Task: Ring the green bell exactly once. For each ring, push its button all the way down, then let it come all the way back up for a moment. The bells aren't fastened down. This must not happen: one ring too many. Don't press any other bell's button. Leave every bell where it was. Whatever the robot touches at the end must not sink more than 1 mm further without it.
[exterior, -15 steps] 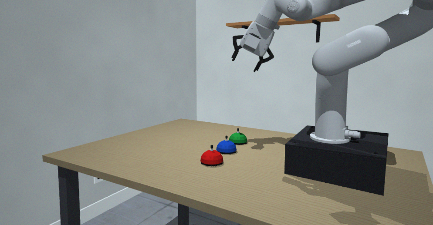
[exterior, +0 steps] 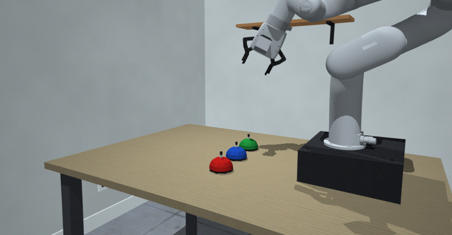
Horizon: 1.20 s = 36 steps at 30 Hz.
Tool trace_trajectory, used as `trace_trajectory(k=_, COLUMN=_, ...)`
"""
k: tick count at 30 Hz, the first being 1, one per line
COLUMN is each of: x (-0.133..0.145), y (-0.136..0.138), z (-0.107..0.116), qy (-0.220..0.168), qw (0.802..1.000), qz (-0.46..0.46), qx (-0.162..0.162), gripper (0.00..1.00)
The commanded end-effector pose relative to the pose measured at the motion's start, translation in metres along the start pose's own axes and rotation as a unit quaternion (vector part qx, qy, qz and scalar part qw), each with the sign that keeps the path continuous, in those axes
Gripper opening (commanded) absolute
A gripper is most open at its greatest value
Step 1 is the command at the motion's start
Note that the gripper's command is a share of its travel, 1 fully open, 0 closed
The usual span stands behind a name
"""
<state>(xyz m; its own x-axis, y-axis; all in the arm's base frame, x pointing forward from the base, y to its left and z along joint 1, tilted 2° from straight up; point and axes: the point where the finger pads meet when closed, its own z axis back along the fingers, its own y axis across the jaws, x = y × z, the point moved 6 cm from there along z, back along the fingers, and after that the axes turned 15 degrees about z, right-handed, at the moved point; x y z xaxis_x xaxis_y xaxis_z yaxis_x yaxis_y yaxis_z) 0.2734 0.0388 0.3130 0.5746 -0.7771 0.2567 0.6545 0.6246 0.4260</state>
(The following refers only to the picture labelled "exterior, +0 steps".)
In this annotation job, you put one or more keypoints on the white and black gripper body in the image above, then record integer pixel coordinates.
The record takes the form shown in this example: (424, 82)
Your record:
(276, 35)

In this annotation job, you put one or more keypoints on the green dome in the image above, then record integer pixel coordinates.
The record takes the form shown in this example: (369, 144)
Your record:
(248, 144)

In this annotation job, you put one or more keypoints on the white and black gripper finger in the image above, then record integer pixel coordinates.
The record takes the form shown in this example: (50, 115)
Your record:
(274, 63)
(247, 50)

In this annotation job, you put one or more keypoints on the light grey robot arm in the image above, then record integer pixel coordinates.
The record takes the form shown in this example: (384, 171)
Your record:
(347, 63)

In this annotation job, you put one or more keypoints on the blue dome bell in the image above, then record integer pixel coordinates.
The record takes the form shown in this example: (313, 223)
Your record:
(236, 153)

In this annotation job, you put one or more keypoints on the red dome bell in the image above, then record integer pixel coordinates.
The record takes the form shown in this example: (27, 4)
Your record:
(221, 165)

